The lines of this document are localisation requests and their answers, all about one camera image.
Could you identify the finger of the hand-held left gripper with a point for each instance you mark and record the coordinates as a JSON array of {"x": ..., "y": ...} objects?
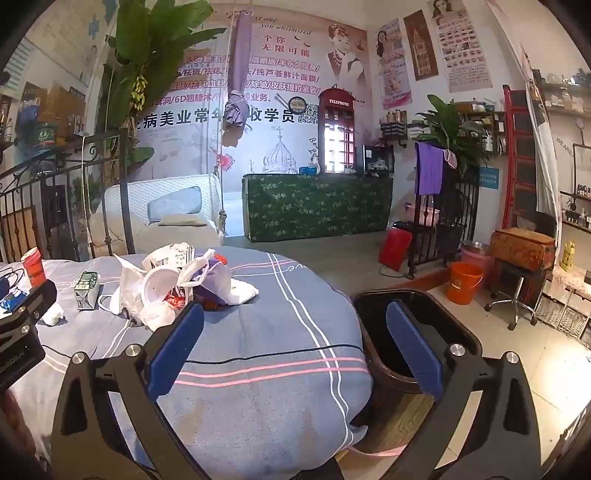
[{"x": 44, "y": 297}]

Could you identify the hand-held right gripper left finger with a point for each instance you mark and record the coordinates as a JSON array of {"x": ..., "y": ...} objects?
[{"x": 178, "y": 344}]

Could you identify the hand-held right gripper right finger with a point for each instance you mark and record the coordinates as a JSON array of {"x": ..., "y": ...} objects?
[{"x": 413, "y": 346}]

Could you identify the white tissue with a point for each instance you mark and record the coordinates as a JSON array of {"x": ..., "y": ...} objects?
[{"x": 53, "y": 314}]

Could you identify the dark trash bin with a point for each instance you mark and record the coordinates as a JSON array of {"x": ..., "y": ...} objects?
[{"x": 383, "y": 332}]

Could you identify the green white milk carton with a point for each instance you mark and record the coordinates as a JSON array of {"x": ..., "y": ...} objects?
[{"x": 87, "y": 290}]

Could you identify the white plastic bowl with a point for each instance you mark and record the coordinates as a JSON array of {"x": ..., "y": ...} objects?
[{"x": 157, "y": 286}]

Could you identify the white plastic bag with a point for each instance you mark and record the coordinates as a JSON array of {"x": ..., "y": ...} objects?
[{"x": 231, "y": 288}]

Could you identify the purple packet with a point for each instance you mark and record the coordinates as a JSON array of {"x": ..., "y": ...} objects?
[{"x": 210, "y": 272}]

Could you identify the red paper cup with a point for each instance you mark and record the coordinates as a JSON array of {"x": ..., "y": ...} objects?
[{"x": 34, "y": 270}]

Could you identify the blue device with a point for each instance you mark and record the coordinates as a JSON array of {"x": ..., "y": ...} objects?
[{"x": 10, "y": 300}]

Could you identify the orange bucket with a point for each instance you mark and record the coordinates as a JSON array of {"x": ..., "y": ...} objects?
[{"x": 464, "y": 284}]

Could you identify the red bag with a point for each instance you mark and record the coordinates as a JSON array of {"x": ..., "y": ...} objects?
[{"x": 395, "y": 251}]

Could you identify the pink basin with metal bowl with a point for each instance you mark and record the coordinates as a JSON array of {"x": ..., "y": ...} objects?
[{"x": 475, "y": 256}]

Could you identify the beige cushion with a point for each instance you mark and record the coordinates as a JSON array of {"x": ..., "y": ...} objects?
[{"x": 182, "y": 220}]

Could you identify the white swing chair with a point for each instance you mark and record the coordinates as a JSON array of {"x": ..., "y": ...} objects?
[{"x": 138, "y": 194}]

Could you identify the grey blue pillow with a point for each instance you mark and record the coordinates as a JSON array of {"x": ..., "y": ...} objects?
[{"x": 175, "y": 203}]

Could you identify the orange patterned stool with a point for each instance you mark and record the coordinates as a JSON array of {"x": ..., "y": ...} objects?
[{"x": 521, "y": 249}]

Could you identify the black metal rack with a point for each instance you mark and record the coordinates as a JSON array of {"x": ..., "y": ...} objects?
[{"x": 464, "y": 207}]

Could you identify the white storage baskets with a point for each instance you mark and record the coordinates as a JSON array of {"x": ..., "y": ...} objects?
[{"x": 563, "y": 314}]

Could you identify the green bucket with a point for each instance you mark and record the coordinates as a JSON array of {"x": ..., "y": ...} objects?
[{"x": 47, "y": 134}]

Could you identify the green floral cabinet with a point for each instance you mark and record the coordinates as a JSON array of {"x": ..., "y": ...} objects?
[{"x": 318, "y": 207}]

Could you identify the purple towel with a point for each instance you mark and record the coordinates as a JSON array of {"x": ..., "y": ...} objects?
[{"x": 429, "y": 168}]

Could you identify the yellow bottle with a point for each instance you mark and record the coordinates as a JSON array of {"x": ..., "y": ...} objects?
[{"x": 569, "y": 258}]

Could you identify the pink cloth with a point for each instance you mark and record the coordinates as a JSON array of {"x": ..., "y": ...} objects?
[{"x": 451, "y": 159}]

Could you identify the cardboard boxes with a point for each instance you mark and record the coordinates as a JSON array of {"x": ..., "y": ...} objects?
[{"x": 64, "y": 106}]

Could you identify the white swan figurine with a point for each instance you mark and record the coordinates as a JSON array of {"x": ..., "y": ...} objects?
[{"x": 315, "y": 164}]

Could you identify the yellow banana bunch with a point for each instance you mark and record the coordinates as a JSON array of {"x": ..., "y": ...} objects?
[{"x": 138, "y": 90}]

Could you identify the green potted plant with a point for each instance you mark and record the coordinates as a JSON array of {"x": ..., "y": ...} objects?
[{"x": 445, "y": 115}]

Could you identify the white roll-up banner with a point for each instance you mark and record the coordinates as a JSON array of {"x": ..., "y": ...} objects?
[{"x": 545, "y": 152}]

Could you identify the red ladder shelf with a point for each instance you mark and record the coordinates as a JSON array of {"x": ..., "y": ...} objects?
[{"x": 524, "y": 138}]

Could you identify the red telephone booth cabinet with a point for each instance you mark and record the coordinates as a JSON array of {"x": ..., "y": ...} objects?
[{"x": 336, "y": 94}]

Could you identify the banana plant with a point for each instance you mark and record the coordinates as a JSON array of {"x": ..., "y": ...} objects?
[{"x": 152, "y": 41}]

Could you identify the black iron bed frame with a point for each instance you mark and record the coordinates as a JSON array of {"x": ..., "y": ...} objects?
[{"x": 125, "y": 194}]

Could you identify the blue wall sign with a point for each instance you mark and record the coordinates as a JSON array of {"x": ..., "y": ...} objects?
[{"x": 489, "y": 179}]

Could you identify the black picture frame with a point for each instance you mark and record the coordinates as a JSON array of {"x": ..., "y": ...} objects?
[{"x": 378, "y": 159}]

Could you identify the wall shelf with bottles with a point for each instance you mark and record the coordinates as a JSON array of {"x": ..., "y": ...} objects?
[{"x": 395, "y": 127}]

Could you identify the wooden wall shelf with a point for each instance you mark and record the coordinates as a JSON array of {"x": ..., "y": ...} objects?
[{"x": 485, "y": 134}]

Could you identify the large wall banner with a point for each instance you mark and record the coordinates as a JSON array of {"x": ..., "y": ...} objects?
[{"x": 286, "y": 92}]

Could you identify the pink wall poster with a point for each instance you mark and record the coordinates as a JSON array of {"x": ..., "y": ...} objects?
[{"x": 392, "y": 69}]

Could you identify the eyebrow chart wall poster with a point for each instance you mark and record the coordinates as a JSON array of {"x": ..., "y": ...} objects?
[{"x": 461, "y": 50}]

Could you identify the brown tower wall poster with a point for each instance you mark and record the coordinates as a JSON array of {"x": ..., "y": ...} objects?
[{"x": 421, "y": 46}]

